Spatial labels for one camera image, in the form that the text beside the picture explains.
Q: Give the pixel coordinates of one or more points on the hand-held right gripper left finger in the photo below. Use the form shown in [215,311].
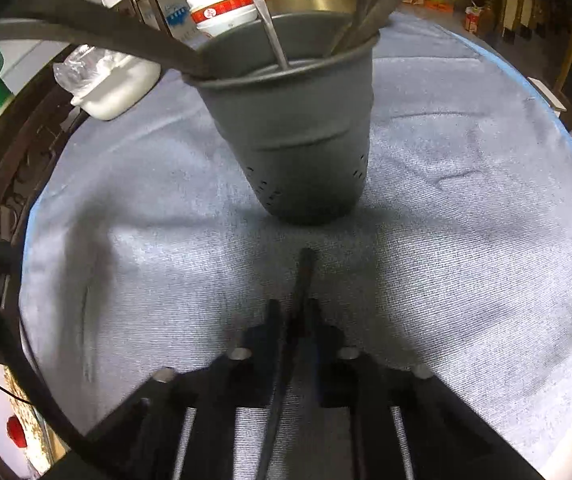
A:
[275,330]

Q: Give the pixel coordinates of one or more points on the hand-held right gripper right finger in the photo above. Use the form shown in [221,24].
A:
[316,370]

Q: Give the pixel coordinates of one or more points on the grey utensil holder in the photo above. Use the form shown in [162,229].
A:
[291,150]

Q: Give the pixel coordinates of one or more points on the metal spoon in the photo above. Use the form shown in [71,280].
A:
[260,5]

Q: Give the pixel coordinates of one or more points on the blue tablecloth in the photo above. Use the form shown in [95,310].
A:
[30,225]

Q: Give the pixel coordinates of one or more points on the red round object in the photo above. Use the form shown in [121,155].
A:
[16,431]

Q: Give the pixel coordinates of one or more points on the white enamel dish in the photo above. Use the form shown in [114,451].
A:
[120,90]

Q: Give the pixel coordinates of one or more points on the dark wooden cabinet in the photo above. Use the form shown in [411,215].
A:
[10,175]

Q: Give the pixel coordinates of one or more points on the white bowl red band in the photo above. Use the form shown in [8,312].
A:
[218,2]

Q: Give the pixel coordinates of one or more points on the grey appliance blue sticker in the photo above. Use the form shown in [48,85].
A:
[175,10]

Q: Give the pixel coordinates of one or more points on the dark long utensil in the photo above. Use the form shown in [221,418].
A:
[105,29]

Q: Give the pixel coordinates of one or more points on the small white stool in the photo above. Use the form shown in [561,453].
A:
[546,95]

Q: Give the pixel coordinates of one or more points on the red and white carton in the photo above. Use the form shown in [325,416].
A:
[475,20]

